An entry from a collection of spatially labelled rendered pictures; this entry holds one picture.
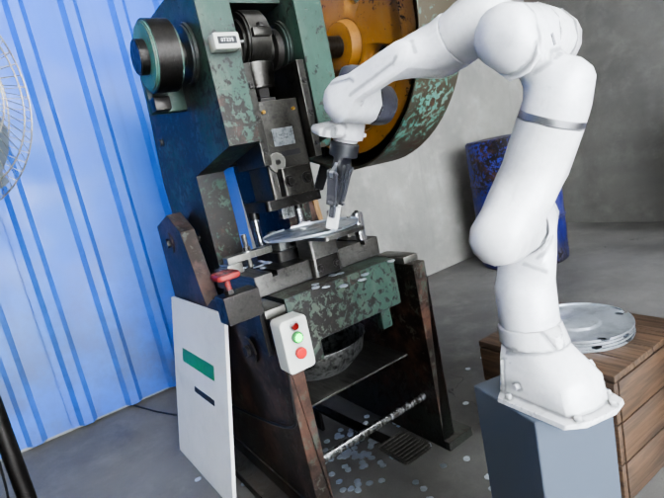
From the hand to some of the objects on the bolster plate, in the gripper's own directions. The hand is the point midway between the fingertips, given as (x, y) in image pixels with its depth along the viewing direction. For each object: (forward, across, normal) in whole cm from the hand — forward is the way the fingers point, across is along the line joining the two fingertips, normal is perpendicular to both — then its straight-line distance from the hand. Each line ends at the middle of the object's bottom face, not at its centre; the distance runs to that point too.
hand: (333, 216), depth 130 cm
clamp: (+22, -1, +24) cm, 33 cm away
